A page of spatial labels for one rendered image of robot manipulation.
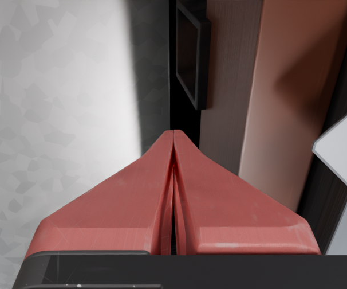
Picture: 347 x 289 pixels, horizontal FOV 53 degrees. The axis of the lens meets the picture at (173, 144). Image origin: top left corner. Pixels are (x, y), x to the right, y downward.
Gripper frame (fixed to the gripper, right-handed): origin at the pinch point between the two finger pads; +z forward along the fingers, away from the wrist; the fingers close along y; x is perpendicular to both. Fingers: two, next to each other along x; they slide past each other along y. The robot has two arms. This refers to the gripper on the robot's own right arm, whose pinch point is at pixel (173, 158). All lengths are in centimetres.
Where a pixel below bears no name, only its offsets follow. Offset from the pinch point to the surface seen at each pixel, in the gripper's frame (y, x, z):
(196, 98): -1.3, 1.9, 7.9
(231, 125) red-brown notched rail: -2.8, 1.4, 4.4
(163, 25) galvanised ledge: 0.8, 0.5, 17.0
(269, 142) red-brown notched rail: -4.4, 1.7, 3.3
